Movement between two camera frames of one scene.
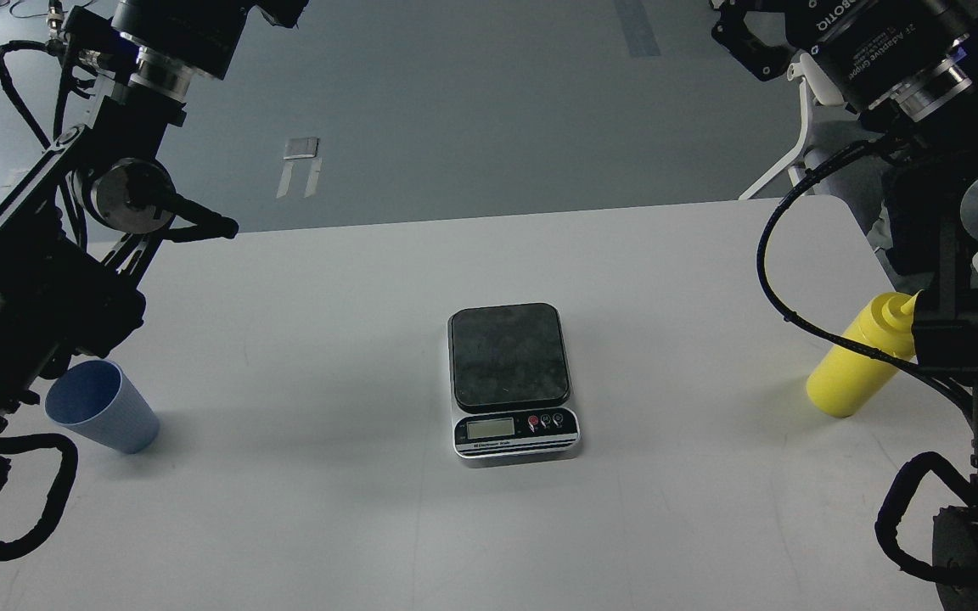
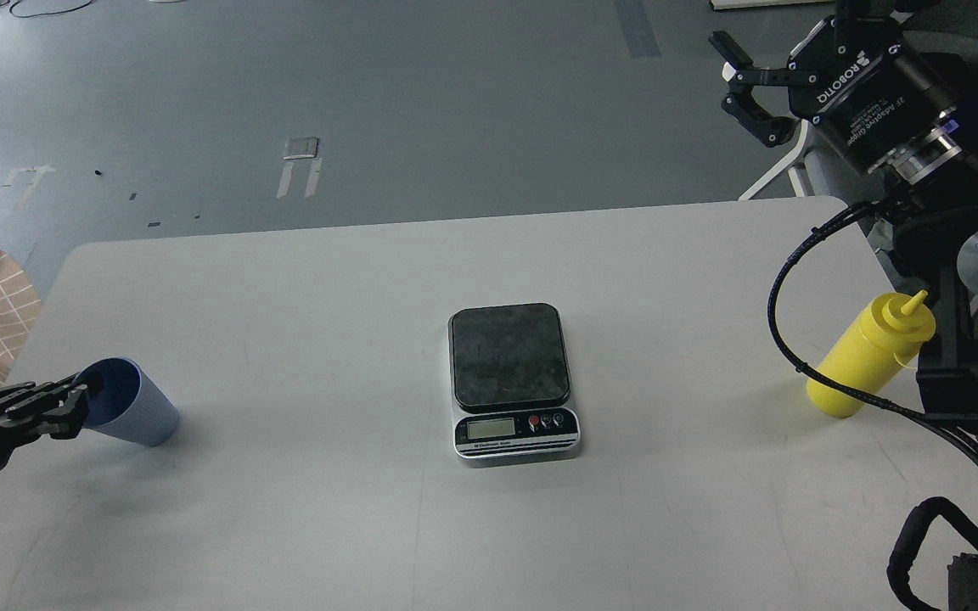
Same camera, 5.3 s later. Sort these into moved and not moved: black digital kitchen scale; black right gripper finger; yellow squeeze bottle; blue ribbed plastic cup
Moved: blue ribbed plastic cup; black right gripper finger
Not moved: black digital kitchen scale; yellow squeeze bottle
